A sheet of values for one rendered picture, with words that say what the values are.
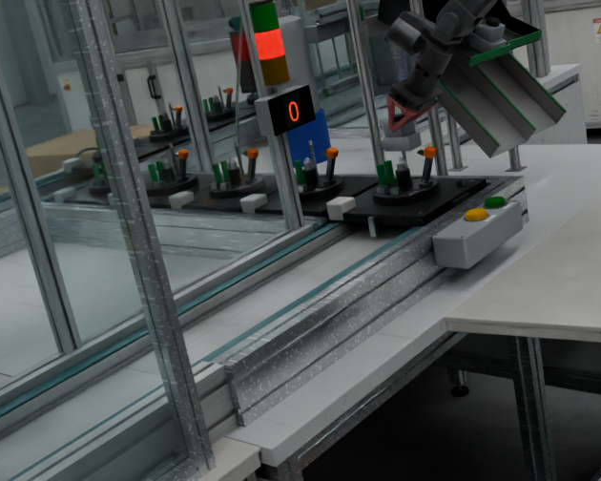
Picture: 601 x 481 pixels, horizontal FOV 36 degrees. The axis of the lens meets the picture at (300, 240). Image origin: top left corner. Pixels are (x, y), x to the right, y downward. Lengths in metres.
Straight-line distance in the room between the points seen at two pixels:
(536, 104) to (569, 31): 3.70
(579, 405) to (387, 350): 1.59
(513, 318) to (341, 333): 0.29
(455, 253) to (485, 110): 0.55
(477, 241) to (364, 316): 0.27
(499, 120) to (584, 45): 3.83
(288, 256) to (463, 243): 0.35
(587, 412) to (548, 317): 1.46
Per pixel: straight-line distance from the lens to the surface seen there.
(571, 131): 3.72
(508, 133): 2.15
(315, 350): 1.49
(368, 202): 1.96
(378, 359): 1.51
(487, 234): 1.75
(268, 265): 1.78
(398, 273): 1.65
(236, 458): 1.33
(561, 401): 3.09
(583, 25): 5.96
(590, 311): 1.58
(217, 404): 1.37
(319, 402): 1.42
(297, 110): 1.83
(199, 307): 1.66
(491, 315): 1.61
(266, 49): 1.80
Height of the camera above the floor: 1.51
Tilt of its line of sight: 17 degrees down
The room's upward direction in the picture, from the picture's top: 12 degrees counter-clockwise
